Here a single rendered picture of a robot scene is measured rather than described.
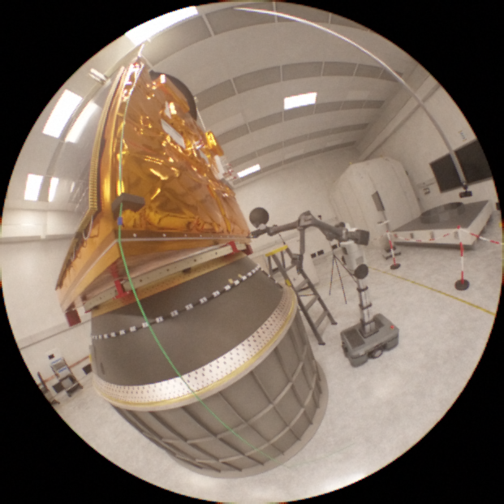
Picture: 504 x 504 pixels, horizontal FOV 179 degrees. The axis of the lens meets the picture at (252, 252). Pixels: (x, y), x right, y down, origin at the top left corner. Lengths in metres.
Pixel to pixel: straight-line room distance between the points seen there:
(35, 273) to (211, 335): 5.75
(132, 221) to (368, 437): 1.96
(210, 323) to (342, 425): 1.46
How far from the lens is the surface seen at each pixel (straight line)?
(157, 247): 0.62
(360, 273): 1.66
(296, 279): 4.66
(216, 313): 0.82
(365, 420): 1.75
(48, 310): 5.88
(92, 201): 0.64
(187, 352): 0.78
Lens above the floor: 1.62
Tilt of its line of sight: level
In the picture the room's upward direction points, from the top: 22 degrees counter-clockwise
